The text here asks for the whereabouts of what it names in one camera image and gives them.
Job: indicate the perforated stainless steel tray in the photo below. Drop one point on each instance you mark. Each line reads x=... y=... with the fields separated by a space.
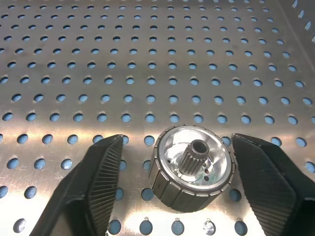
x=136 y=130

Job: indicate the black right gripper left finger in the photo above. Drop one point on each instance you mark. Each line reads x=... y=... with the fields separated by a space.
x=81 y=182

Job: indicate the silver metal roller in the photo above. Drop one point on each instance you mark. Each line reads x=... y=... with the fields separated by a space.
x=172 y=194

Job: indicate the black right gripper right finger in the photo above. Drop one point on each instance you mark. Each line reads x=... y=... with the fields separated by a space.
x=273 y=186

